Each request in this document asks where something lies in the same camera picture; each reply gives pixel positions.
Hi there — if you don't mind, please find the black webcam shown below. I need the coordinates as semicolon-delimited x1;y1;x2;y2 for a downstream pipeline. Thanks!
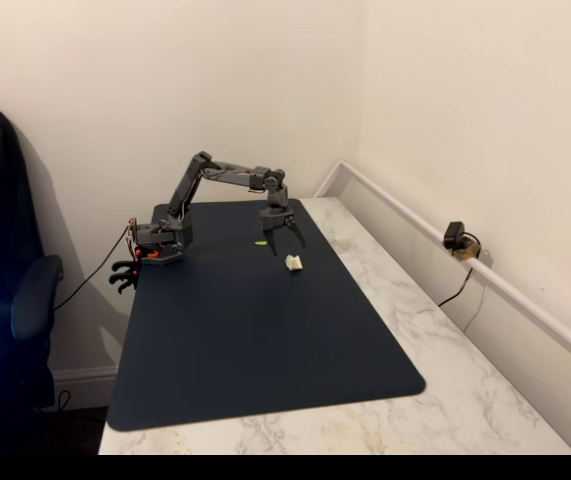
443;220;467;250

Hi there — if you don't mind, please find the white wall trim rail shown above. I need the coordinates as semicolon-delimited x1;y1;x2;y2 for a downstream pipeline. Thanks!
313;159;571;372

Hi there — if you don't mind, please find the black clamp with orange pads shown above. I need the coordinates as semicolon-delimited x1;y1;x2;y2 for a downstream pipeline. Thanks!
110;247;143;277
109;251;160;295

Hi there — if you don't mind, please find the black cable on floor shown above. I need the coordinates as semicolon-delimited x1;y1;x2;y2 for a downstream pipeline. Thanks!
39;389;72;414

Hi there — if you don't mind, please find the white baseboard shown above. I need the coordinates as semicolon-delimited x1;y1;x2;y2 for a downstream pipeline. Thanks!
52;366;119;409

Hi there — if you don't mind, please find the brown webcam mount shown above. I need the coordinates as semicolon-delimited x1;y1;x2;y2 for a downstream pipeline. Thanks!
452;239;483;263

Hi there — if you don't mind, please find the black webcam cable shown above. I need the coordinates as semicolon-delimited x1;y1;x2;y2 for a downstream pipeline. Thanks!
437;232;484;308

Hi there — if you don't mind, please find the black office chair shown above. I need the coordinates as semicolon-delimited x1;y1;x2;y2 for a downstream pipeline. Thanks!
0;102;65;454

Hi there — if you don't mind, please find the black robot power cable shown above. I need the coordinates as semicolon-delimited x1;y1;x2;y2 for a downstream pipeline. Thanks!
53;225;131;312

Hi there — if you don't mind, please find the dark desk mat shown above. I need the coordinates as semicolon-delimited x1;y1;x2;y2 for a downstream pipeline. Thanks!
106;198;427;433

